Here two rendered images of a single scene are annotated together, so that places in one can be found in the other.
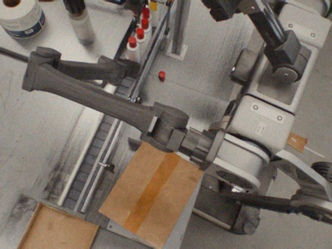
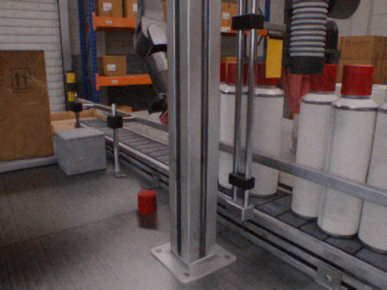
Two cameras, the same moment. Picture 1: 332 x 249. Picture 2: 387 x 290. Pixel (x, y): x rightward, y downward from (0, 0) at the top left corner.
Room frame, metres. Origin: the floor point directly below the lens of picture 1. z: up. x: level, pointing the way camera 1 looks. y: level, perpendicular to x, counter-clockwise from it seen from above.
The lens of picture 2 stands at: (1.11, -0.30, 1.09)
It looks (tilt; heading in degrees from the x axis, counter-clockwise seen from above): 15 degrees down; 131
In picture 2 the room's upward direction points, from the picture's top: straight up
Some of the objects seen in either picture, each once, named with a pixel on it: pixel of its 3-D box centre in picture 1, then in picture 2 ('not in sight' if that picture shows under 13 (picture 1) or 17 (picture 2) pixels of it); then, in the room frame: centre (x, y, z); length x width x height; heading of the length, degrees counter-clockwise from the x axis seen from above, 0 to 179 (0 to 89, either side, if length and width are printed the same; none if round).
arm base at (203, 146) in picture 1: (198, 146); not in sight; (0.22, -0.09, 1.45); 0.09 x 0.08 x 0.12; 161
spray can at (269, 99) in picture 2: (146, 25); (264, 130); (0.88, 0.14, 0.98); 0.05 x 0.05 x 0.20
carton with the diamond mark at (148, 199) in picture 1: (152, 194); (3, 101); (0.14, 0.01, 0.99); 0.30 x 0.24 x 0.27; 156
